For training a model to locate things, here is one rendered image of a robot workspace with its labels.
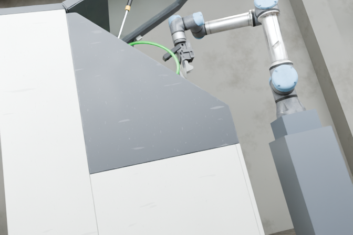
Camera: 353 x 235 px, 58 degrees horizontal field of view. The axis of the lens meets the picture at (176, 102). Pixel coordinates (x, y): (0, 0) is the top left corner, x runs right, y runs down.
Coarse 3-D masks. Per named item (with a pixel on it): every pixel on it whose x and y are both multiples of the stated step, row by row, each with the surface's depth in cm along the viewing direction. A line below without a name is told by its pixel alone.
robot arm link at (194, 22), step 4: (200, 12) 172; (188, 16) 173; (192, 16) 171; (196, 16) 171; (200, 16) 170; (184, 20) 172; (188, 20) 172; (192, 20) 171; (196, 20) 171; (200, 20) 171; (184, 24) 172; (188, 24) 172; (192, 24) 172; (196, 24) 172; (200, 24) 173; (188, 28) 174; (192, 28) 175; (196, 28) 176; (200, 28) 179; (196, 32) 180
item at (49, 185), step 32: (0, 32) 122; (32, 32) 124; (64, 32) 126; (0, 64) 118; (32, 64) 120; (64, 64) 122; (0, 96) 115; (32, 96) 117; (64, 96) 119; (0, 128) 112; (32, 128) 114; (64, 128) 115; (32, 160) 110; (64, 160) 112; (32, 192) 107; (64, 192) 109; (32, 224) 105; (64, 224) 106; (96, 224) 108
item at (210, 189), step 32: (160, 160) 118; (192, 160) 120; (224, 160) 122; (96, 192) 111; (128, 192) 113; (160, 192) 114; (192, 192) 116; (224, 192) 118; (128, 224) 109; (160, 224) 111; (192, 224) 113; (224, 224) 115; (256, 224) 117
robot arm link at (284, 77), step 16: (256, 0) 160; (272, 0) 158; (256, 16) 173; (272, 16) 159; (272, 32) 158; (272, 48) 157; (272, 64) 156; (288, 64) 152; (272, 80) 153; (288, 80) 149
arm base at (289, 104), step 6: (288, 96) 161; (294, 96) 162; (276, 102) 166; (282, 102) 162; (288, 102) 160; (294, 102) 160; (300, 102) 163; (276, 108) 166; (282, 108) 161; (288, 108) 159; (294, 108) 158; (300, 108) 158; (276, 114) 165; (282, 114) 160
